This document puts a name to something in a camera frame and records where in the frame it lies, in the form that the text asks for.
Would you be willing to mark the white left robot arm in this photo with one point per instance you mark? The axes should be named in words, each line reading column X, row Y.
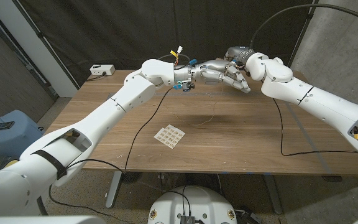
column 110, row 118

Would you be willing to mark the white sticker sheet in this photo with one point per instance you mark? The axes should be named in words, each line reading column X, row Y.
column 169, row 136

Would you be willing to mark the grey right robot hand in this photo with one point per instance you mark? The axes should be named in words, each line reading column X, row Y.
column 239, row 54

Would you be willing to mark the brown twine strand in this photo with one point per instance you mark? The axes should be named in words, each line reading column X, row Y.
column 211, row 115

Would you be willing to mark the black round object under table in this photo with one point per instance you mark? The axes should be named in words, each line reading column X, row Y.
column 132, row 177

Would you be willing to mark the black backdrop pole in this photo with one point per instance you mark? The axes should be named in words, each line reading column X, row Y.
column 43, row 39
column 303, row 32

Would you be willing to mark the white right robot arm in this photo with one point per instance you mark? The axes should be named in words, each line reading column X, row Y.
column 303, row 90

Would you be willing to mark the grey table leg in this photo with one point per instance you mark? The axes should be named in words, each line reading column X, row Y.
column 112, row 189
column 273, row 194

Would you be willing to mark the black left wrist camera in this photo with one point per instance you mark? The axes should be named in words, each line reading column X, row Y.
column 187, row 85

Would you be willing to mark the white power box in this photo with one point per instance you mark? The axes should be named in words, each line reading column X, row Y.
column 102, row 69

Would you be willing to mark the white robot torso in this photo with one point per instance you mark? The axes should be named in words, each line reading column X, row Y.
column 197, row 202

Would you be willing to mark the blue plastic bin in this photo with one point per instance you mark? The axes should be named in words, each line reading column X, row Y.
column 11, row 140

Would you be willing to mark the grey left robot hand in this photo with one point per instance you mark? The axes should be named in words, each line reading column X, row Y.
column 216, row 71

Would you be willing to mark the black backdrop curtain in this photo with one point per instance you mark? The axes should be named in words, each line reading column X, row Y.
column 104, row 31

